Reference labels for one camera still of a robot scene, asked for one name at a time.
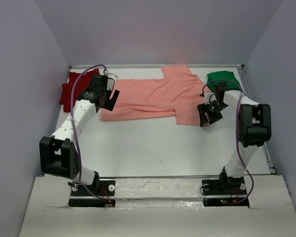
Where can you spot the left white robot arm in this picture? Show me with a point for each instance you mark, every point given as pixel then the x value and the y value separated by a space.
pixel 60 153

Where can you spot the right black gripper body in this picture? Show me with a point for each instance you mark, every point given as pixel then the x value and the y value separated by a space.
pixel 215 107

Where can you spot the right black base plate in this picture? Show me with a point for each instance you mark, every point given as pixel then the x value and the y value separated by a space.
pixel 224 195

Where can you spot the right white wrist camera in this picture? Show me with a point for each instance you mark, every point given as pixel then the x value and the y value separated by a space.
pixel 209 97

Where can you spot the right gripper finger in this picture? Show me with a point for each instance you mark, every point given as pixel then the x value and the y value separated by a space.
pixel 204 120
pixel 204 109

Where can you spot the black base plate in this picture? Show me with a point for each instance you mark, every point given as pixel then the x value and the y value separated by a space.
pixel 224 195
pixel 103 197

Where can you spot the green t-shirt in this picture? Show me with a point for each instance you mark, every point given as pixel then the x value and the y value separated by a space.
pixel 222 76

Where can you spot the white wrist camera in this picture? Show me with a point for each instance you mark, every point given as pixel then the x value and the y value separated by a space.
pixel 112 78
pixel 209 97

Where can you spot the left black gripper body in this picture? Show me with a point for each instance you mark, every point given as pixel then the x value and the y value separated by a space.
pixel 106 94

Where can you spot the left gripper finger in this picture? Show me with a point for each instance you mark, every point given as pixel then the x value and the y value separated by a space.
pixel 109 105
pixel 115 96

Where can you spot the pink t-shirt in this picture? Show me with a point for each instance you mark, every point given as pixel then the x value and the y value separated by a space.
pixel 177 95

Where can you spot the white cardboard front cover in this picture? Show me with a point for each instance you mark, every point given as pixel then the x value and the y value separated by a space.
pixel 150 207

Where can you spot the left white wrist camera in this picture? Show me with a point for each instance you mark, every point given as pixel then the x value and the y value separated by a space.
pixel 112 78

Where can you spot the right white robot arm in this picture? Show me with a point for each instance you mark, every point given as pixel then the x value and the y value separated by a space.
pixel 253 129

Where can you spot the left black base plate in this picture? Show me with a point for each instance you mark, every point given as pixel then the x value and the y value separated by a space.
pixel 103 197

